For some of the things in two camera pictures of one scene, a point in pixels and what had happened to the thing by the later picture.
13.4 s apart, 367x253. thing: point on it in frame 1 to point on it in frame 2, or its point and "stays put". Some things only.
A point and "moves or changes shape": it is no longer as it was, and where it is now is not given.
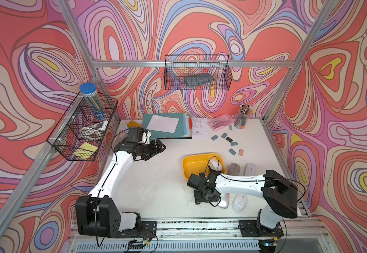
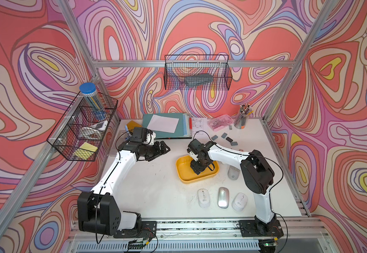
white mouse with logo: x=239 y=202 stays put
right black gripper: x=198 y=199 to x=196 y=167
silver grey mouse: x=224 y=201 stays put
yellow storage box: x=195 y=163 moves or changes shape
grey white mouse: x=234 y=169 stays put
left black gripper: x=153 y=149 stays put
